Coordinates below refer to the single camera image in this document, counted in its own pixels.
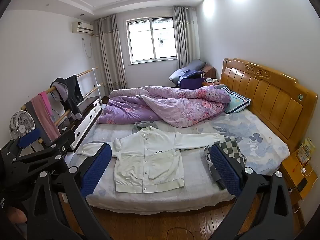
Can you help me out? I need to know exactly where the white black low cabinet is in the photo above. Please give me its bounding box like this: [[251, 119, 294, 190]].
[[59, 96, 103, 145]]

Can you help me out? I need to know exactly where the blue grey pillow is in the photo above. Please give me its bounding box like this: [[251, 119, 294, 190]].
[[169, 59, 208, 83]]

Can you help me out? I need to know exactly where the person's left hand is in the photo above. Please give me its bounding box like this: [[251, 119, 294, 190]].
[[6, 206, 27, 224]]

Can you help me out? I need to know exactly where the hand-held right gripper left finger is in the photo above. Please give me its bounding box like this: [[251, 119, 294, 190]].
[[26, 144, 113, 240]]

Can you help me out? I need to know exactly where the grey striped curtain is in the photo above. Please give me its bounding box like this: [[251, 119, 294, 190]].
[[96, 14, 128, 97], [173, 6, 195, 68]]

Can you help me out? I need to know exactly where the printed dark folded garment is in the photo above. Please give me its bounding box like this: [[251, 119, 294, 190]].
[[204, 145, 238, 190]]

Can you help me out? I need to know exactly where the teal striped pillow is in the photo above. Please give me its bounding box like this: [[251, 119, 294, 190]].
[[220, 86, 251, 114]]

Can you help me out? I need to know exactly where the sliding window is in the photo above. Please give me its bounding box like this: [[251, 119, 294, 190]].
[[126, 17, 177, 65]]

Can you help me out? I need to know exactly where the brown armchair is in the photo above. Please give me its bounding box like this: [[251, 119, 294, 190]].
[[169, 59, 217, 89]]

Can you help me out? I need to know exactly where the purple cloth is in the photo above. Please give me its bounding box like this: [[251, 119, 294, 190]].
[[179, 70, 205, 89]]

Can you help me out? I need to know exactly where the yellow packet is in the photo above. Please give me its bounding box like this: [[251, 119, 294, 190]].
[[297, 137, 316, 165]]

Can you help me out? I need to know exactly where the white standing fan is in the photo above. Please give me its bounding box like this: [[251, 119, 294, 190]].
[[9, 110, 35, 140]]

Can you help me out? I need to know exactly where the grey zip hoodie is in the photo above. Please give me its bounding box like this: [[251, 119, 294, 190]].
[[132, 121, 160, 134]]

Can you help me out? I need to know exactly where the white button jacket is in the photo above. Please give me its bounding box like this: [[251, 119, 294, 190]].
[[77, 127, 225, 193]]

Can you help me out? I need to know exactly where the white air conditioner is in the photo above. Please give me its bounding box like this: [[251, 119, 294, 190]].
[[72, 21, 94, 35]]

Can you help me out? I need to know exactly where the wooden rail clothes rack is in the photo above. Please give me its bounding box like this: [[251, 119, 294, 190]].
[[21, 67, 104, 130]]

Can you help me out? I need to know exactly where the purple floral quilt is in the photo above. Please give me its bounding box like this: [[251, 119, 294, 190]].
[[97, 85, 232, 128]]

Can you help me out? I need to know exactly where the wooden bedside table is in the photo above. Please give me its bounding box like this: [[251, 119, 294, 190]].
[[280, 150, 318, 220]]

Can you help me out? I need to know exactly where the wooden bed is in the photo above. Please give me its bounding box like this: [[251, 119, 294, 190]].
[[65, 58, 318, 215]]

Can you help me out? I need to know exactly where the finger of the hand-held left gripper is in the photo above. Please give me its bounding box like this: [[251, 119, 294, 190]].
[[0, 129, 43, 159], [14, 130, 76, 167]]

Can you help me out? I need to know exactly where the air conditioner power cord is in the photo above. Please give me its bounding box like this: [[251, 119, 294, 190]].
[[81, 34, 94, 58]]

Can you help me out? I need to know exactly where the black phone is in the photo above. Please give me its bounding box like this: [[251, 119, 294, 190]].
[[296, 177, 308, 192]]

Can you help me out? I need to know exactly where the grey checked folded garment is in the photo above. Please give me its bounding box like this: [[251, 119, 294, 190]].
[[212, 136, 247, 170]]

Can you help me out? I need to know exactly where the black floor cable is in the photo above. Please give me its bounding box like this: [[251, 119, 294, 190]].
[[164, 227, 200, 240]]

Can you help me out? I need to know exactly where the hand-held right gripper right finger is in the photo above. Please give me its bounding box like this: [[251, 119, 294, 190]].
[[207, 144, 294, 240]]

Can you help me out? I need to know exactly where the small wooden nightstand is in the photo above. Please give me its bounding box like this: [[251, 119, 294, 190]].
[[202, 78, 220, 87]]

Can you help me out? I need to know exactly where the black grey hooded jacket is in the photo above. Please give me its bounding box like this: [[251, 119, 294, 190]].
[[50, 74, 84, 120]]

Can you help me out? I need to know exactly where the pink and grey towel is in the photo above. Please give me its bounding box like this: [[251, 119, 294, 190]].
[[25, 99, 59, 143]]

